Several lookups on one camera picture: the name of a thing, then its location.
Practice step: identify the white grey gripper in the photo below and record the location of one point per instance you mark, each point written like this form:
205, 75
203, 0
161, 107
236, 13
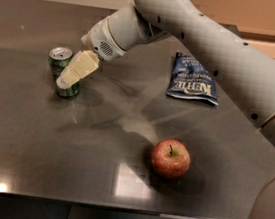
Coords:
101, 40

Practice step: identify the green soda can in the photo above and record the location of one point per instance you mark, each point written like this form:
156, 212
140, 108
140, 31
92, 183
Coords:
58, 60

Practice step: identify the red apple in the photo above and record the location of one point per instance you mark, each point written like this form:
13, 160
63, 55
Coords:
170, 159

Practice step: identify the blue kettle chips bag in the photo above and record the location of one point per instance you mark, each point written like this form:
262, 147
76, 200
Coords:
189, 80

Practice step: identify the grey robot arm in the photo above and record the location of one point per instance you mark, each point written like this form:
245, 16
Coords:
245, 73

